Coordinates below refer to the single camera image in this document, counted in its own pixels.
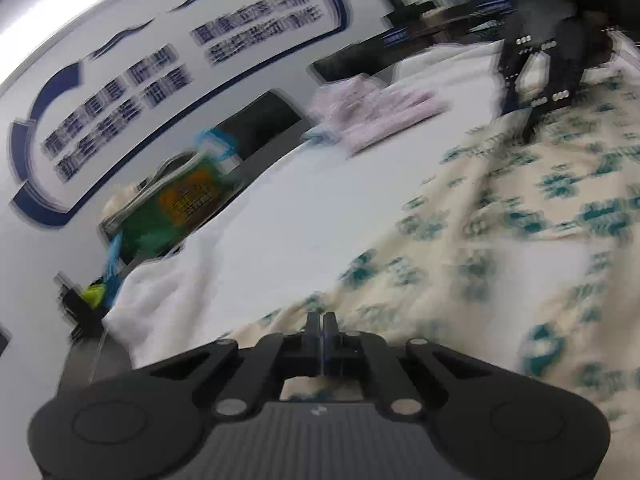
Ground white cable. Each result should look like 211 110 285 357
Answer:
87 329 109 382

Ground green bag with blue straps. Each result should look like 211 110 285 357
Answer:
99 129 242 307

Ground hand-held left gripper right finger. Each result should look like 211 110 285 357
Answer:
323 312 497 419

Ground blue wall lettering sign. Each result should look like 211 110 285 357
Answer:
10 0 352 229

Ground black office chair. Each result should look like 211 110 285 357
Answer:
215 88 307 162
310 42 402 87
375 0 517 52

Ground cream green-flower garment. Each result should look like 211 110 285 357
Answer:
230 45 640 433

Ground pastel striped garment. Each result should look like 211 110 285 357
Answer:
300 127 342 149

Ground pink floral garment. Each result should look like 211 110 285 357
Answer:
307 74 451 157

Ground white towel blanket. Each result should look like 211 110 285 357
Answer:
102 42 640 368

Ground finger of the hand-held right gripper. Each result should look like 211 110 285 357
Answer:
497 29 539 117
520 22 589 144

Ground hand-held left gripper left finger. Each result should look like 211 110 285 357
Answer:
147 312 324 419

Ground yellow-green cloth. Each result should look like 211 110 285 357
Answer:
82 282 109 309

